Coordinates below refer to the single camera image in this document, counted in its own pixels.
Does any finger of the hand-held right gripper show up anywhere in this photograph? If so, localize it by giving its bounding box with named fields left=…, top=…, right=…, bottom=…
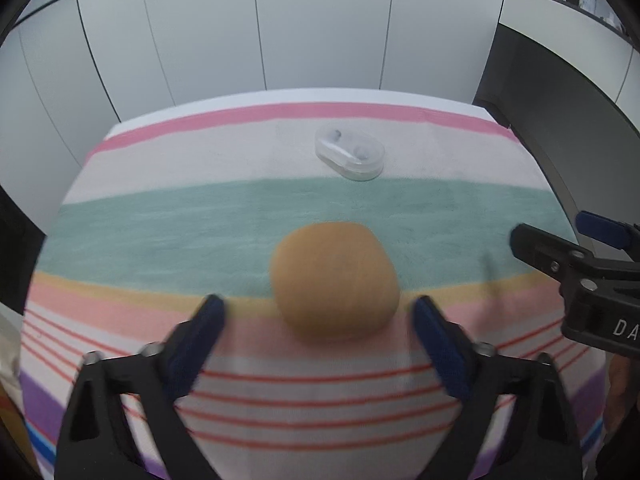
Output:
left=575, top=211, right=640, bottom=253
left=509, top=223, right=598, bottom=288

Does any clear plastic case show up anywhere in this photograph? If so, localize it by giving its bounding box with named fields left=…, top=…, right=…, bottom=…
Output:
left=314, top=128, right=386, bottom=182

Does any curved white counter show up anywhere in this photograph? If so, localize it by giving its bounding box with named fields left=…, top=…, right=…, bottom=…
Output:
left=472, top=0, right=640, bottom=221

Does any person's right hand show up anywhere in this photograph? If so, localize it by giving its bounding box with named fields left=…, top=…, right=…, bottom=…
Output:
left=604, top=357, right=635, bottom=438

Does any round brown bun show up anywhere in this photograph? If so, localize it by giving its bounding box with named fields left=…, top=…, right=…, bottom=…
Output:
left=270, top=221, right=400, bottom=343

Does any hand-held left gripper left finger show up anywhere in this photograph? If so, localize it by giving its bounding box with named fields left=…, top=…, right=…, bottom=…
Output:
left=57, top=294, right=227, bottom=480

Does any striped pastel towel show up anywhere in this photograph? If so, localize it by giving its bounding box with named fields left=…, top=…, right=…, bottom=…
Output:
left=19, top=87, right=608, bottom=480

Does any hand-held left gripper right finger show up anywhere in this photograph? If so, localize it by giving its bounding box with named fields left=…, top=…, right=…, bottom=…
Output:
left=411, top=295, right=585, bottom=480

